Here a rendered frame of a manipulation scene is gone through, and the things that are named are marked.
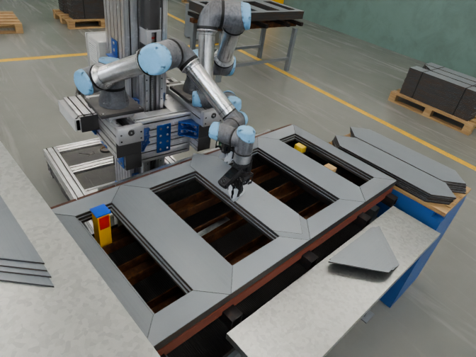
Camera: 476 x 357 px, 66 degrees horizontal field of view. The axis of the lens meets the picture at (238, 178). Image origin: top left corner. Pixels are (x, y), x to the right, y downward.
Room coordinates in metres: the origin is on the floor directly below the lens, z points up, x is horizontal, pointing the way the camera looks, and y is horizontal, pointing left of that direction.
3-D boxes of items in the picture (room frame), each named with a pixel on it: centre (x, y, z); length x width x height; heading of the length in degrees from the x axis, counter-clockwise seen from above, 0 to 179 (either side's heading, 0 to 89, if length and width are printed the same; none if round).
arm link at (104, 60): (1.72, 0.69, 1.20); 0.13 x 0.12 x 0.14; 160
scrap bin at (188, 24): (7.06, 1.04, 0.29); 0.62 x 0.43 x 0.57; 60
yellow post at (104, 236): (1.08, 0.51, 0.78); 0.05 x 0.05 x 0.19; 48
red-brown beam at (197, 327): (1.17, -0.30, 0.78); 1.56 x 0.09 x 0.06; 138
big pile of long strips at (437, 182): (1.98, -0.92, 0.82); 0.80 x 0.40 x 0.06; 48
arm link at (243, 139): (1.33, 0.00, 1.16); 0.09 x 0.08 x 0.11; 70
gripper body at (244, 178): (1.33, -0.01, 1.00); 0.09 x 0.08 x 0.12; 138
